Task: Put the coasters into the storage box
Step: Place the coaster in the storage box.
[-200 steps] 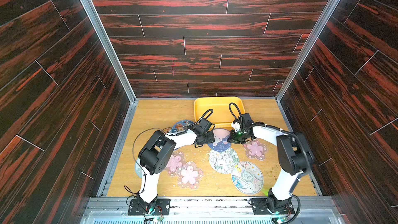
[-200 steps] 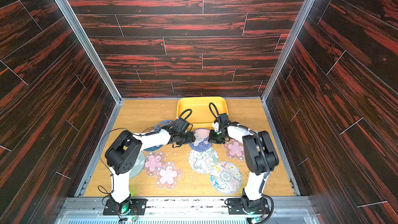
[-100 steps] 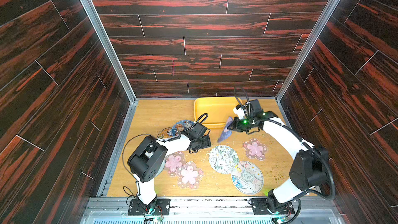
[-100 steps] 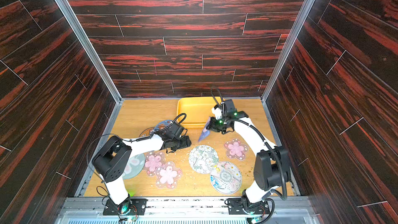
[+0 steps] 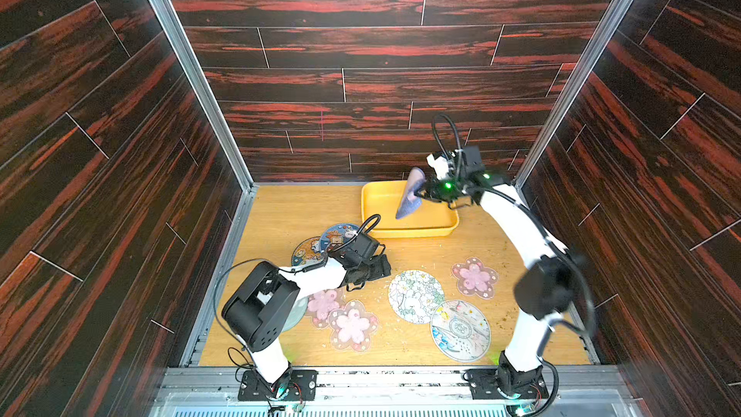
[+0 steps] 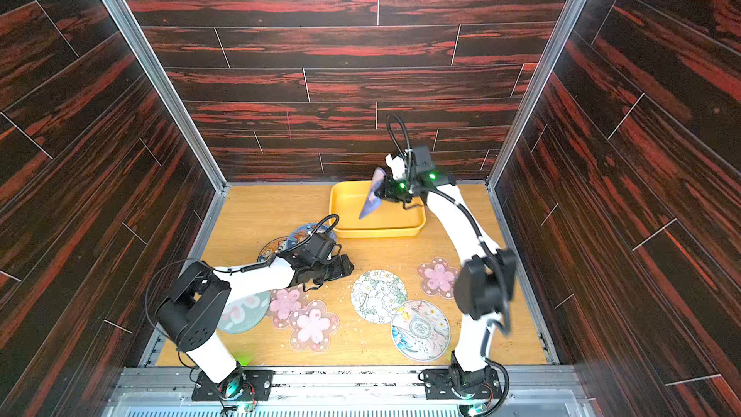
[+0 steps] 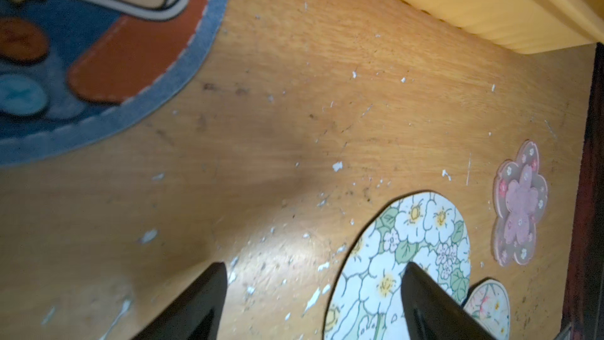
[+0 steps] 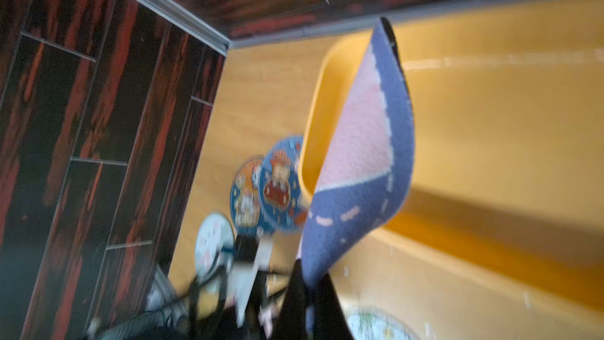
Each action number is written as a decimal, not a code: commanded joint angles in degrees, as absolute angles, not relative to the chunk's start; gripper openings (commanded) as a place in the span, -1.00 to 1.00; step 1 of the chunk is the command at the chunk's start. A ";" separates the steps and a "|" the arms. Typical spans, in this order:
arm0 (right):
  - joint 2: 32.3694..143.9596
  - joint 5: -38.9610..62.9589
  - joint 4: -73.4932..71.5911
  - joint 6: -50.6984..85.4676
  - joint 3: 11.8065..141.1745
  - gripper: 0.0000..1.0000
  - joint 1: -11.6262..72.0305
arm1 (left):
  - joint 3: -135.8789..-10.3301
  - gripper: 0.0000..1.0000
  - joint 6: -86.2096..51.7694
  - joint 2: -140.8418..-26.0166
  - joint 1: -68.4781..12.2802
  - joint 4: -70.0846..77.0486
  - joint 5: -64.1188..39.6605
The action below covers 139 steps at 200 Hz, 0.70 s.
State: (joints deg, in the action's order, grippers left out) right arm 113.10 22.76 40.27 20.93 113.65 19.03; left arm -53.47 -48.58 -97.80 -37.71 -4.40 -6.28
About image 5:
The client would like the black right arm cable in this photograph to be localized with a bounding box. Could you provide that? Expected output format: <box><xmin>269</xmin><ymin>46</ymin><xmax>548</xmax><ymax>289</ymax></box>
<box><xmin>430</xmin><ymin>114</ymin><xmax>597</xmax><ymax>417</ymax></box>

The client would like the yellow plastic storage tray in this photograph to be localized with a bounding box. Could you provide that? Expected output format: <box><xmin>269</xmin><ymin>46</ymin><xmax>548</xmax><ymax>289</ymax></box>
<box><xmin>361</xmin><ymin>181</ymin><xmax>460</xmax><ymax>241</ymax></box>

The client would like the aluminium corner post right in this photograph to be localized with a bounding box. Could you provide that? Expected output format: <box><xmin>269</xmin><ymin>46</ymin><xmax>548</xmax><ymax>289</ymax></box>
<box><xmin>514</xmin><ymin>0</ymin><xmax>635</xmax><ymax>191</ymax></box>

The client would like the white colourful pattern coaster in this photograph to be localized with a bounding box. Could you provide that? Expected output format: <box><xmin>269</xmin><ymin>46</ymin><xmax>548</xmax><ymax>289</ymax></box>
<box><xmin>430</xmin><ymin>300</ymin><xmax>491</xmax><ymax>363</ymax></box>

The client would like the blue cartoon animals coaster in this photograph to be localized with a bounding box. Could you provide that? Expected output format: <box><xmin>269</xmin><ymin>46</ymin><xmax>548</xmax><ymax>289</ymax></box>
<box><xmin>291</xmin><ymin>237</ymin><xmax>324</xmax><ymax>266</ymax></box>

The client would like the aluminium front rail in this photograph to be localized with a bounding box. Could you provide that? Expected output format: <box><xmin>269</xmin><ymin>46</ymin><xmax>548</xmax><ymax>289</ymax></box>
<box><xmin>150</xmin><ymin>365</ymin><xmax>646</xmax><ymax>416</ymax></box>

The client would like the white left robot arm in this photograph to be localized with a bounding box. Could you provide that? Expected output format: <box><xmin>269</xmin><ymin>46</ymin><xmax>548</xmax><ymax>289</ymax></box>
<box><xmin>219</xmin><ymin>235</ymin><xmax>392</xmax><ymax>391</ymax></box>

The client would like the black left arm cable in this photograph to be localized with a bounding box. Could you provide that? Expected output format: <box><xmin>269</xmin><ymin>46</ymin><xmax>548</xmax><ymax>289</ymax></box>
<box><xmin>212</xmin><ymin>213</ymin><xmax>383</xmax><ymax>380</ymax></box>

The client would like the aluminium corner post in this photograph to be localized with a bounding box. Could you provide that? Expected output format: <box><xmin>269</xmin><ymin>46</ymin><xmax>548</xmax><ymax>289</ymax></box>
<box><xmin>125</xmin><ymin>0</ymin><xmax>256</xmax><ymax>191</ymax></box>
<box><xmin>514</xmin><ymin>0</ymin><xmax>635</xmax><ymax>191</ymax></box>

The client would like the purple bunny moon coaster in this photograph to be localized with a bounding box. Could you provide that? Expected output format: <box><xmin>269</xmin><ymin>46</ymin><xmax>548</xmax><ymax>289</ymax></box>
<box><xmin>396</xmin><ymin>167</ymin><xmax>426</xmax><ymax>220</ymax></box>

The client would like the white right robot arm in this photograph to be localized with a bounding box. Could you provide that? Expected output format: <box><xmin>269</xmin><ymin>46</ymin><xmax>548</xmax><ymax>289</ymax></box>
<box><xmin>413</xmin><ymin>149</ymin><xmax>596</xmax><ymax>373</ymax></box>

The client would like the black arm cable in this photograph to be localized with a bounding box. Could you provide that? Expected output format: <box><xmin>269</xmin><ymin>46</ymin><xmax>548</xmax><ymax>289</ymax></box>
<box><xmin>430</xmin><ymin>114</ymin><xmax>597</xmax><ymax>417</ymax></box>
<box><xmin>212</xmin><ymin>213</ymin><xmax>383</xmax><ymax>380</ymax></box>

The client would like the white floral round coaster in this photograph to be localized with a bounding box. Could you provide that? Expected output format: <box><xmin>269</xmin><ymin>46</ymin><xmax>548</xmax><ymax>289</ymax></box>
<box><xmin>388</xmin><ymin>270</ymin><xmax>445</xmax><ymax>324</ymax></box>

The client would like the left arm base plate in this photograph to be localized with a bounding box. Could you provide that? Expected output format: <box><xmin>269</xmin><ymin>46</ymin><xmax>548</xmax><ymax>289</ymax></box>
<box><xmin>237</xmin><ymin>368</ymin><xmax>318</xmax><ymax>403</ymax></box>

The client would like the blue red car coaster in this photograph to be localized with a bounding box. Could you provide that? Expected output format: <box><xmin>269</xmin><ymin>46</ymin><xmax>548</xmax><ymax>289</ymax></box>
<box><xmin>320</xmin><ymin>223</ymin><xmax>359</xmax><ymax>252</ymax></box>

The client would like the pink flower coaster front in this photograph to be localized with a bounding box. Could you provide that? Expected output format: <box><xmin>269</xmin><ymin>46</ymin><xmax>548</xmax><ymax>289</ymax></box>
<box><xmin>328</xmin><ymin>300</ymin><xmax>379</xmax><ymax>353</ymax></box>

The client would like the green bunny round coaster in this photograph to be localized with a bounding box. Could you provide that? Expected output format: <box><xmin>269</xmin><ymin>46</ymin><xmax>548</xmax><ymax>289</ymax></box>
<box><xmin>282</xmin><ymin>297</ymin><xmax>308</xmax><ymax>332</ymax></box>

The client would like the pink flower coaster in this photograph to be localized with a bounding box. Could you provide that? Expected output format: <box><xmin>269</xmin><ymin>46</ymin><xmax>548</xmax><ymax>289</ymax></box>
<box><xmin>452</xmin><ymin>257</ymin><xmax>500</xmax><ymax>300</ymax></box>
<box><xmin>328</xmin><ymin>300</ymin><xmax>379</xmax><ymax>353</ymax></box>
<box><xmin>305</xmin><ymin>289</ymin><xmax>345</xmax><ymax>329</ymax></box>

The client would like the aluminium corner post left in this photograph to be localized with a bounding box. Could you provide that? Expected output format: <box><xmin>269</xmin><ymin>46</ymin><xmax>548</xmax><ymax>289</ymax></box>
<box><xmin>125</xmin><ymin>0</ymin><xmax>256</xmax><ymax>191</ymax></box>

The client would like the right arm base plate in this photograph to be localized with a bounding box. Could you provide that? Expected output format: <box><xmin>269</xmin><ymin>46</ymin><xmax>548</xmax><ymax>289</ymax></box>
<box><xmin>462</xmin><ymin>366</ymin><xmax>549</xmax><ymax>401</ymax></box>

